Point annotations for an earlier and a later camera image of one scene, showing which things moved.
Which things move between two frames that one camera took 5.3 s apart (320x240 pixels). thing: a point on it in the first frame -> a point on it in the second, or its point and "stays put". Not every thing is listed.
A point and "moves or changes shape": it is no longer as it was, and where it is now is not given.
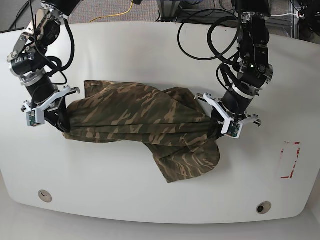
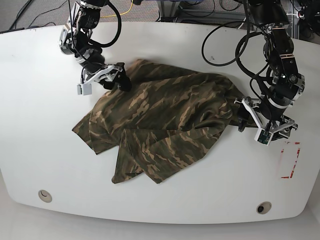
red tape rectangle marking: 294,164 stays put
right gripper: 219,113 -> 280,128
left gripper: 55,108 -> 107,74
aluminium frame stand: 168,9 stays put
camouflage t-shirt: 176,129 moves or changes shape
